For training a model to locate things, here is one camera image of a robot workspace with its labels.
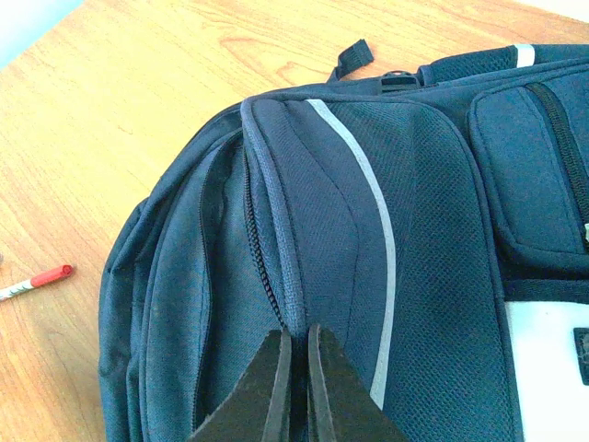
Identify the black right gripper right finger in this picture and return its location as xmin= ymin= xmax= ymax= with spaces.
xmin=307 ymin=324 xmax=407 ymax=441

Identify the navy blue student backpack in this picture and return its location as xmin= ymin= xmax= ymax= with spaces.
xmin=98 ymin=41 xmax=588 ymax=441

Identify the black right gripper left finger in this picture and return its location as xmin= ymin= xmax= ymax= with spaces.
xmin=189 ymin=330 xmax=292 ymax=442

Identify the red marker pen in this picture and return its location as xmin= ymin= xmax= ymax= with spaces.
xmin=0 ymin=264 xmax=74 ymax=301

